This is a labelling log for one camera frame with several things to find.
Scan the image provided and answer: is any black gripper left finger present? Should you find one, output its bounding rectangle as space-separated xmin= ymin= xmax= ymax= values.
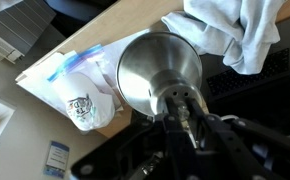
xmin=161 ymin=96 xmax=203 ymax=180

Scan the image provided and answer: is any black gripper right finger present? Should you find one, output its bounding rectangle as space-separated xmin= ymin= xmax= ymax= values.
xmin=188 ymin=97 xmax=263 ymax=180

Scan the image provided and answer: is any silver metal desk lamp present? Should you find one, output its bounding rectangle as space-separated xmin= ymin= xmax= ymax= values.
xmin=115 ymin=31 xmax=209 ymax=118

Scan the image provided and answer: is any black laptop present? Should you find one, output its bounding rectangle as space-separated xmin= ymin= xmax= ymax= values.
xmin=198 ymin=13 xmax=290 ymax=134

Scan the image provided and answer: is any light blue crumpled cloth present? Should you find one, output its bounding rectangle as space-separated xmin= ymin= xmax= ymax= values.
xmin=160 ymin=0 xmax=288 ymax=76

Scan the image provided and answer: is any clear zip bag blue seal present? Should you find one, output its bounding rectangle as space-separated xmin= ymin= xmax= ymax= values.
xmin=46 ymin=43 xmax=124 ymax=114

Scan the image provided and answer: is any clear zip plastic bag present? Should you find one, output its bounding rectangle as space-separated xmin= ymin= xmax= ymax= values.
xmin=14 ymin=28 xmax=153 ymax=118

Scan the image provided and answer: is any black office chair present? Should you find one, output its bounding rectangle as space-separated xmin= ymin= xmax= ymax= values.
xmin=44 ymin=0 xmax=119 ymax=38

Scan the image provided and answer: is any grey ribbed radiator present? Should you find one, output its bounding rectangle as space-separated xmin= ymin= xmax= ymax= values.
xmin=0 ymin=0 xmax=57 ymax=64

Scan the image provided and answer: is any blue white wall card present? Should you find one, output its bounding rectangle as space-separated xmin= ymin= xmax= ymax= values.
xmin=43 ymin=140 xmax=70 ymax=179

